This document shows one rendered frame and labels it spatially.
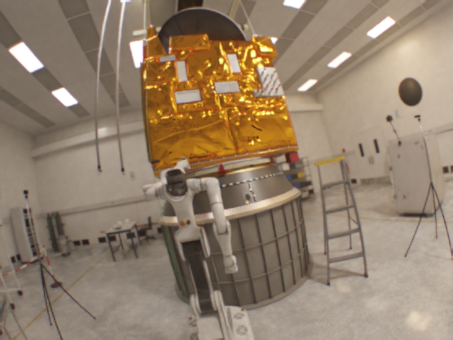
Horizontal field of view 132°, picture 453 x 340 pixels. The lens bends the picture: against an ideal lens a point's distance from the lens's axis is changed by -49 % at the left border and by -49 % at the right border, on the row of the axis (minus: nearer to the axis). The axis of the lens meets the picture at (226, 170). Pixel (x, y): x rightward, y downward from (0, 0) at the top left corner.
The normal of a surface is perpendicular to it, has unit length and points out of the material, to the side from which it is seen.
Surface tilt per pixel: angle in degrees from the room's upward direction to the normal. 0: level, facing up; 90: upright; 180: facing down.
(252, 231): 90
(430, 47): 90
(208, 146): 89
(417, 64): 90
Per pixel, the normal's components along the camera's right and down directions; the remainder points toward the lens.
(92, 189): 0.24, -0.11
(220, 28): 0.06, 0.68
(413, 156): -0.95, 0.18
